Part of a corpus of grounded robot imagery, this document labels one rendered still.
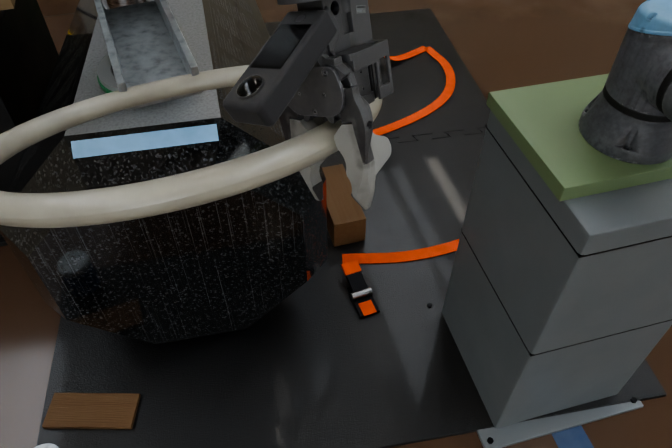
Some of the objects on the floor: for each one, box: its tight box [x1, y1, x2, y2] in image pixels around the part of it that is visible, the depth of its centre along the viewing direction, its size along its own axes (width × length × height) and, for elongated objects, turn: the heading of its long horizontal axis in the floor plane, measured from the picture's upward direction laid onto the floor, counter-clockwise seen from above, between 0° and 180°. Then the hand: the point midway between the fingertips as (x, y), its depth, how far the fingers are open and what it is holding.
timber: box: [322, 164, 366, 247], centre depth 212 cm, size 30×12×12 cm, turn 16°
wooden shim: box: [42, 393, 141, 429], centre depth 162 cm, size 25×10×2 cm, turn 89°
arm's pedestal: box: [427, 111, 672, 448], centre depth 147 cm, size 50×50×85 cm
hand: (336, 196), depth 57 cm, fingers closed on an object, 5 cm apart
